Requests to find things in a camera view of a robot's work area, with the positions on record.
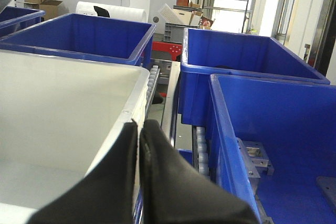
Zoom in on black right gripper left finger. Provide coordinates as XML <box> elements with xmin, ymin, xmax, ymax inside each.
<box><xmin>28</xmin><ymin>122</ymin><xmax>138</xmax><ymax>223</ymax></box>

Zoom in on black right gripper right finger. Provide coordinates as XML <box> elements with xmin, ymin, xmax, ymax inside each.
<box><xmin>140</xmin><ymin>120</ymin><xmax>259</xmax><ymax>223</ymax></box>

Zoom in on white plastic tote bin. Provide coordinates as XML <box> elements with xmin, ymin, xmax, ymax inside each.
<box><xmin>1</xmin><ymin>50</ymin><xmax>149</xmax><ymax>223</ymax></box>

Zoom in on blue bin right far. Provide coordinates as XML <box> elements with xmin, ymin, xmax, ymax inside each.
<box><xmin>178</xmin><ymin>28</ymin><xmax>330</xmax><ymax>126</ymax></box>

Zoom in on blue bin right near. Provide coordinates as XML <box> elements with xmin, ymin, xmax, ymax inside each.
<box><xmin>210</xmin><ymin>74</ymin><xmax>335</xmax><ymax>223</ymax></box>

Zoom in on blue bin behind tote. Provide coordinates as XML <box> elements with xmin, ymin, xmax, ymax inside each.
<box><xmin>1</xmin><ymin>14</ymin><xmax>155</xmax><ymax>67</ymax></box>

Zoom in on blue bin left side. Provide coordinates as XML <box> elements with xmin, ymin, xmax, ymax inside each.
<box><xmin>0</xmin><ymin>6</ymin><xmax>45</xmax><ymax>37</ymax></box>

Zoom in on front right roller track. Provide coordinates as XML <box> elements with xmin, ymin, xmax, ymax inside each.
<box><xmin>192</xmin><ymin>126</ymin><xmax>209</xmax><ymax>178</ymax></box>

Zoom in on grey plastic crate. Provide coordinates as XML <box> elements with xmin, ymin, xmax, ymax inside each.
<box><xmin>163</xmin><ymin>23</ymin><xmax>198</xmax><ymax>44</ymax></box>

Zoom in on white foam roll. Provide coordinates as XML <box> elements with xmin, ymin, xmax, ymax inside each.
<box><xmin>76</xmin><ymin>1</ymin><xmax>148</xmax><ymax>23</ymax></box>

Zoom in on cardboard boxes pile centre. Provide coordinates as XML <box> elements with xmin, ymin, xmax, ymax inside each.
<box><xmin>159</xmin><ymin>0</ymin><xmax>213</xmax><ymax>29</ymax></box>

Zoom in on cardboard boxes stack left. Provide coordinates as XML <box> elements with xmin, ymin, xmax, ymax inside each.
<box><xmin>24</xmin><ymin>0</ymin><xmax>62</xmax><ymax>20</ymax></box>

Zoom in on metal bracket parts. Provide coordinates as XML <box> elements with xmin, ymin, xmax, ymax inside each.
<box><xmin>237</xmin><ymin>138</ymin><xmax>274</xmax><ymax>179</ymax></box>

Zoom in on red metal frame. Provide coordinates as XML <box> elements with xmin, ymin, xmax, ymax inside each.
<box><xmin>152</xmin><ymin>41</ymin><xmax>182</xmax><ymax>61</ymax></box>

